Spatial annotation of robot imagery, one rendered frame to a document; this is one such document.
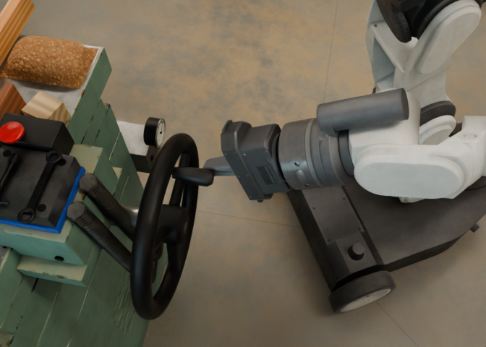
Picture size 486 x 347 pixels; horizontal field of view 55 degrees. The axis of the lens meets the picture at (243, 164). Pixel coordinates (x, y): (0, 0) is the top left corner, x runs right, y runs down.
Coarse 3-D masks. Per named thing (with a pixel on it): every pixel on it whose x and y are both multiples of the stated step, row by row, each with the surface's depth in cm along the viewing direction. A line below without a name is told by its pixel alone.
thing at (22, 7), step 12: (12, 0) 81; (24, 0) 82; (12, 12) 79; (24, 12) 82; (0, 24) 78; (12, 24) 80; (24, 24) 83; (0, 36) 77; (12, 36) 80; (0, 48) 77; (0, 60) 78
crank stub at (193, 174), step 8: (176, 168) 65; (184, 168) 65; (192, 168) 65; (200, 168) 65; (176, 176) 65; (184, 176) 64; (192, 176) 64; (200, 176) 64; (208, 176) 64; (200, 184) 65; (208, 184) 65
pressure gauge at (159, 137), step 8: (152, 120) 99; (160, 120) 99; (144, 128) 98; (152, 128) 98; (160, 128) 100; (144, 136) 98; (152, 136) 98; (160, 136) 101; (152, 144) 99; (160, 144) 102
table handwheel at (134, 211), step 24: (168, 144) 66; (192, 144) 74; (168, 168) 63; (144, 192) 61; (192, 192) 84; (144, 216) 59; (168, 216) 71; (192, 216) 86; (144, 240) 59; (168, 240) 71; (144, 264) 60; (144, 288) 61; (168, 288) 77; (144, 312) 65
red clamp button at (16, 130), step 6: (6, 126) 57; (12, 126) 57; (18, 126) 57; (0, 132) 57; (6, 132) 56; (12, 132) 56; (18, 132) 57; (24, 132) 57; (0, 138) 56; (6, 138) 56; (12, 138) 56; (18, 138) 56
